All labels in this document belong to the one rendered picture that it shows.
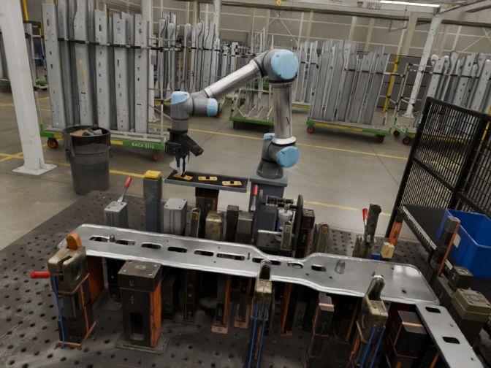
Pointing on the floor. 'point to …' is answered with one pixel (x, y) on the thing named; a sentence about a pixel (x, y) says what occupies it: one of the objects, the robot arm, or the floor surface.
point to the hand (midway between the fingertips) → (183, 172)
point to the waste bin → (88, 157)
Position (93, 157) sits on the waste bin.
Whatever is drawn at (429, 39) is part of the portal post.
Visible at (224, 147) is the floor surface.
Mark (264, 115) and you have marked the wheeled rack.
